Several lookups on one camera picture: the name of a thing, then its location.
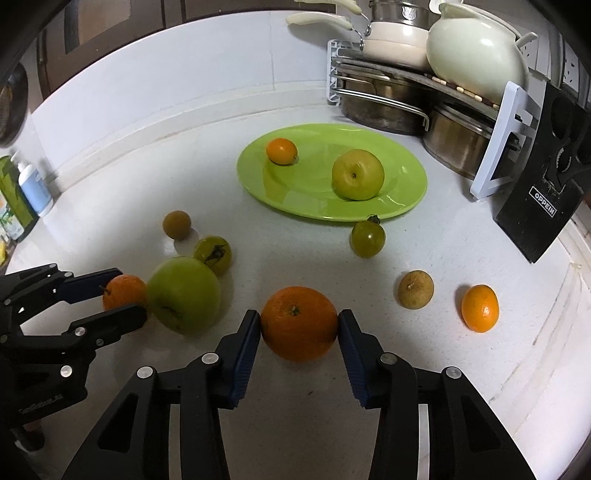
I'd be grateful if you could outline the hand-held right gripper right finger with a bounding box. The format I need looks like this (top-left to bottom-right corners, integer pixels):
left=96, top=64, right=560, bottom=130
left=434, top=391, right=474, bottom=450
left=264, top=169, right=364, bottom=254
left=337, top=309, right=539, bottom=480

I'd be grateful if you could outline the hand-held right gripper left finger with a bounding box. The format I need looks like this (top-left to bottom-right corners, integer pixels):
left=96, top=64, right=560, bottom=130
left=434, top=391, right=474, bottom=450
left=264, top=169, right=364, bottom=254
left=62, top=309, right=262, bottom=480

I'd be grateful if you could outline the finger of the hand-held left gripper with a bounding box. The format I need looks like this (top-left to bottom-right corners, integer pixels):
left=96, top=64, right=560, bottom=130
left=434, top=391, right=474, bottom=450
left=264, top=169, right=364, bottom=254
left=21, top=304, right=148, bottom=352
left=0, top=264, right=124, bottom=319

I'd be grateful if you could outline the medium mandarin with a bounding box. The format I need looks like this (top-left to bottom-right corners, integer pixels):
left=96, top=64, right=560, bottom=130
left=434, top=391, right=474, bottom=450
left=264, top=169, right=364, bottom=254
left=102, top=274, right=148, bottom=312

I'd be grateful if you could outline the large orange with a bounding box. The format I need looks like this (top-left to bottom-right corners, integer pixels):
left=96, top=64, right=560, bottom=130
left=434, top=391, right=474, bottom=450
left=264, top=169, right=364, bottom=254
left=261, top=286, right=339, bottom=363

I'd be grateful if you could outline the small brown longan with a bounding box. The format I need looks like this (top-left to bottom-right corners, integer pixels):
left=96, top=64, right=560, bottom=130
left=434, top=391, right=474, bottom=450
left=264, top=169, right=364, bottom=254
left=163, top=210, right=192, bottom=240
left=398, top=270, right=435, bottom=309

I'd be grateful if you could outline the green tomato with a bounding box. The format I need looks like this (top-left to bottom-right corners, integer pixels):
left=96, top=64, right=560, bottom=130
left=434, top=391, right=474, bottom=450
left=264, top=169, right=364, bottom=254
left=193, top=235, right=232, bottom=277
left=350, top=215, right=387, bottom=259

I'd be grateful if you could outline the oval mandarin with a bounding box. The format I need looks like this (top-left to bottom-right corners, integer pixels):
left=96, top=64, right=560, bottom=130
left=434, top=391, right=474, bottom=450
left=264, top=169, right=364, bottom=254
left=461, top=284, right=500, bottom=333

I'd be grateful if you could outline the lime green plate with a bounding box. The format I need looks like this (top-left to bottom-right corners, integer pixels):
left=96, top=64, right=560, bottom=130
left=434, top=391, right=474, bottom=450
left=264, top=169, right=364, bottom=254
left=237, top=123, right=428, bottom=223

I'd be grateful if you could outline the pale blue pump bottle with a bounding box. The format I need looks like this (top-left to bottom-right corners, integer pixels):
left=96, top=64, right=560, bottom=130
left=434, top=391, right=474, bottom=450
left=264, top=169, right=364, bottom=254
left=11, top=150, right=54, bottom=218

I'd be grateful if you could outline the green bottle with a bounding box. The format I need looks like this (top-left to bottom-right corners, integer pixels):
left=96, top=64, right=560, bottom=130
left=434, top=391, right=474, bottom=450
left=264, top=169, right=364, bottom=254
left=0, top=155, right=40, bottom=241

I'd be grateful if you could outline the large green apple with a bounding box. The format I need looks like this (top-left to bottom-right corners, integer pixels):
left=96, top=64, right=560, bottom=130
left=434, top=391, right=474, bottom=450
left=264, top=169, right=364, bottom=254
left=331, top=149, right=385, bottom=201

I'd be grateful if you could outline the dark round pan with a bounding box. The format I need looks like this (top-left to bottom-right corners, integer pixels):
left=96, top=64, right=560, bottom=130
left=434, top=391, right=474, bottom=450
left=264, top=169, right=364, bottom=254
left=0, top=64, right=29, bottom=144

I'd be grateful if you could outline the small mandarin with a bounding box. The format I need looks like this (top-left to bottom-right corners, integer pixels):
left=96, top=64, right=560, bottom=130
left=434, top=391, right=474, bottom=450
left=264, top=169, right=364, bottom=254
left=266, top=138, right=298, bottom=165

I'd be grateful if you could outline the round steel pot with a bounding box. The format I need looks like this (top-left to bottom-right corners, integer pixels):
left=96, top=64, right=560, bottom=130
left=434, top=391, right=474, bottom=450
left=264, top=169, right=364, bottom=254
left=422, top=104, right=500, bottom=179

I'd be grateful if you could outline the black knife block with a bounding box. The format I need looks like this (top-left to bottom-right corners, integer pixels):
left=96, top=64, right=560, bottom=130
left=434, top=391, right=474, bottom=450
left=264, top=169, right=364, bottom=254
left=495, top=80, right=591, bottom=264

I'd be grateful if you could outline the brown wooden cabinet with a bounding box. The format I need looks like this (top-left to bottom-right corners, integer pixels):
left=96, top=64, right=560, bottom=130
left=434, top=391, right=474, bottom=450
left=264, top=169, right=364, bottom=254
left=36, top=0, right=243, bottom=99

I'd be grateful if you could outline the white dish rack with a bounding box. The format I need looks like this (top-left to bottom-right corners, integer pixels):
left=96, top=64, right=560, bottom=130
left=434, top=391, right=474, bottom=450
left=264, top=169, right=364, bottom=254
left=327, top=39, right=548, bottom=200

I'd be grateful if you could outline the wooden bead trivet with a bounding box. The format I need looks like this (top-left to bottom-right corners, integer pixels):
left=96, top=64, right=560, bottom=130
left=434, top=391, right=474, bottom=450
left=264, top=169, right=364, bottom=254
left=431, top=74, right=500, bottom=108

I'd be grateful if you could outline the cream saucepan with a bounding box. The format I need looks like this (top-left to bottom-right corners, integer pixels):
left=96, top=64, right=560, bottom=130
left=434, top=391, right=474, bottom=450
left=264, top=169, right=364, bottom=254
left=286, top=11, right=431, bottom=71

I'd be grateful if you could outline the white ceramic pot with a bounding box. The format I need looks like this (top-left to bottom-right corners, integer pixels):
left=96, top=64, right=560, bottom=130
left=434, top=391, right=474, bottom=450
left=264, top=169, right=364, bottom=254
left=426, top=2, right=539, bottom=101

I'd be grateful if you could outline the shiny steel pot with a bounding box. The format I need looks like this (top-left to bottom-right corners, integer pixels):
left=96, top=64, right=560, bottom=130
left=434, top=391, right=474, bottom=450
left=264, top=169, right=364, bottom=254
left=369, top=0, right=435, bottom=25

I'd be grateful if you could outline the steel pot with long handle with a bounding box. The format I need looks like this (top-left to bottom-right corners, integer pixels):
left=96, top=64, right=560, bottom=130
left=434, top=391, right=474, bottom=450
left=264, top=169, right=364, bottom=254
left=339, top=69, right=431, bottom=136

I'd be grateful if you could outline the wall socket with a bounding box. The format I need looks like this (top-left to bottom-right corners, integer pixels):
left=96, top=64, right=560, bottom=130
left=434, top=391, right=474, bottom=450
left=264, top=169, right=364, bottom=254
left=560, top=45, right=583, bottom=89

